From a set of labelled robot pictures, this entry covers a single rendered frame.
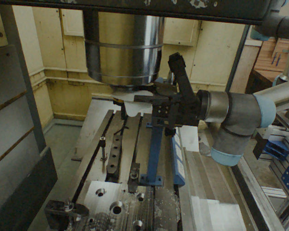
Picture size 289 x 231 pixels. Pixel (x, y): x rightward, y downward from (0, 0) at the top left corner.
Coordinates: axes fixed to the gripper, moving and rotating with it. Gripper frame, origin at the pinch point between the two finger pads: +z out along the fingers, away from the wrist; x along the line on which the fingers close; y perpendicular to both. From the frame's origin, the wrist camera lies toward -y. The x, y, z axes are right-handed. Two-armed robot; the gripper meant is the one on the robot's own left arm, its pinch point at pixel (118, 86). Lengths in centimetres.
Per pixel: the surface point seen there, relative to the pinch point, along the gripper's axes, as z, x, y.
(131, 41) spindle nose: -3.4, -7.6, -11.3
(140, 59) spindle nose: -5.0, -6.9, -8.4
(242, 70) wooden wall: -152, 261, 54
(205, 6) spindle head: -12.9, -12.5, -17.1
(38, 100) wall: 80, 86, 54
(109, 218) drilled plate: 0.5, -7.5, 40.2
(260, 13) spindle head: -19.8, -12.4, -16.9
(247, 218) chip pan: -64, 18, 71
